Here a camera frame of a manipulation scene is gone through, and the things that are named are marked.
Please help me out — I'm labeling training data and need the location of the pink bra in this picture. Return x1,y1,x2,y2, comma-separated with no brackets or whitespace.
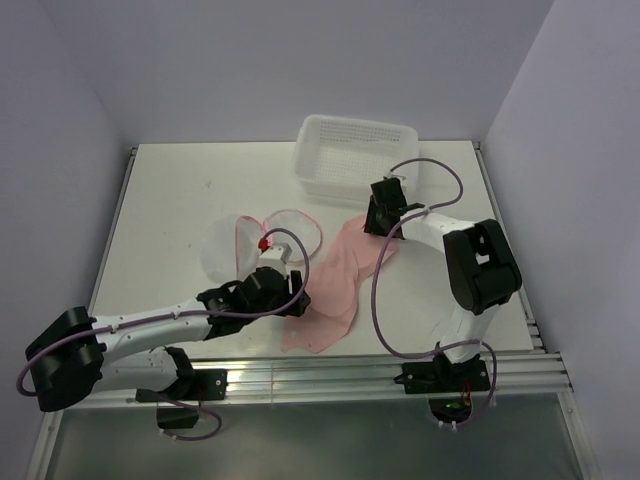
281,215,398,354

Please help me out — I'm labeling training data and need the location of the white mesh laundry bag pink zipper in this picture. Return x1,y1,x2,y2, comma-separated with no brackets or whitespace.
199,209,324,282

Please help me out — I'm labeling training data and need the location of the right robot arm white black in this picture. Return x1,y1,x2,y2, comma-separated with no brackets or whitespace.
364,177,522,390

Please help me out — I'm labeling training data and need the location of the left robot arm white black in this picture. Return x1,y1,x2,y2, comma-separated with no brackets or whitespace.
17,267,310,412

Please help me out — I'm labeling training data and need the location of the white plastic perforated basket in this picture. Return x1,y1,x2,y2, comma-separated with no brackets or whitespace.
292,115,419,203

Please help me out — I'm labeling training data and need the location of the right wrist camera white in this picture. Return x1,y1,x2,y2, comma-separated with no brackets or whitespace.
383,170,407,184

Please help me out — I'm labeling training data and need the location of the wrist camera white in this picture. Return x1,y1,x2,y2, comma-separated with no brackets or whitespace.
383,170,407,184
257,238,292,276

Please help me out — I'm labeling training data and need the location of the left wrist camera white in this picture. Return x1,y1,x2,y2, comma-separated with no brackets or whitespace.
257,238,292,276

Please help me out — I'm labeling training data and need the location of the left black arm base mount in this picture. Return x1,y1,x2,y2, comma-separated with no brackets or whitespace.
134,369,227,438

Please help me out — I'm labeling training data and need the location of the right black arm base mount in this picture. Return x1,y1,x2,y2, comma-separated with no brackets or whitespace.
393,354,491,430

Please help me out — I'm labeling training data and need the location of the aluminium rail frame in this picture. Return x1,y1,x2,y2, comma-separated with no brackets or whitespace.
195,352,573,404

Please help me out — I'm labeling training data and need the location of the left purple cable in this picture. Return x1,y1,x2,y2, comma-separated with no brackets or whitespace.
16,228,307,396

